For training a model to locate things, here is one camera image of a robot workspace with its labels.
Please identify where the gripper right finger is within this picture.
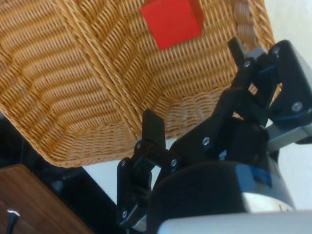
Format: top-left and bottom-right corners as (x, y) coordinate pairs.
(170, 37), (312, 167)

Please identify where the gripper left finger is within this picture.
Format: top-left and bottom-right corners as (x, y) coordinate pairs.
(116, 109), (182, 224)

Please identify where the red cube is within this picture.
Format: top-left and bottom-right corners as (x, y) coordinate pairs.
(140, 0), (204, 51)

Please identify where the wicker basket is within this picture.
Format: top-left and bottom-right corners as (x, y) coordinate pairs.
(73, 0), (277, 147)
(0, 0), (147, 169)

